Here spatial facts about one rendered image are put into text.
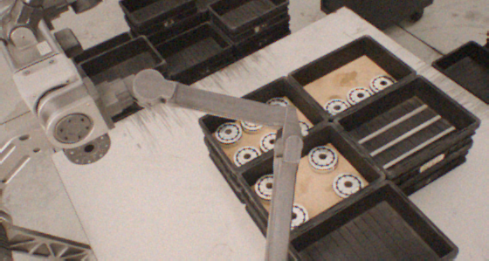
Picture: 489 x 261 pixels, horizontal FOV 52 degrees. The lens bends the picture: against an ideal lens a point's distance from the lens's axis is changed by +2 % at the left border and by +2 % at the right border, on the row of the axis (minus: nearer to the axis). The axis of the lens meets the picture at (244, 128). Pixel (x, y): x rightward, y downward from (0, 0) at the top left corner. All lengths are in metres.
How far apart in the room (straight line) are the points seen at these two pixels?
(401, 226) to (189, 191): 0.79
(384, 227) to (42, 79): 1.10
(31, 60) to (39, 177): 1.93
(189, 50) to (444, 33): 1.72
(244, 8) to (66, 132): 2.03
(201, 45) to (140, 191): 1.30
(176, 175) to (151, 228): 0.24
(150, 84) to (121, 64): 1.69
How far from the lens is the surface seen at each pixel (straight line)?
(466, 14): 3.85
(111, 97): 1.22
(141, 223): 1.92
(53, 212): 3.02
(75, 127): 1.22
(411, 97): 2.02
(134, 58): 2.91
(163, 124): 2.19
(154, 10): 3.24
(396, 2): 3.38
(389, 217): 1.69
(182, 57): 2.99
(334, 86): 2.04
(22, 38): 1.36
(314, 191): 1.72
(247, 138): 1.88
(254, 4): 3.10
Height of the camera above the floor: 2.27
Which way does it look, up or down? 49 degrees down
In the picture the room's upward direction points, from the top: 11 degrees counter-clockwise
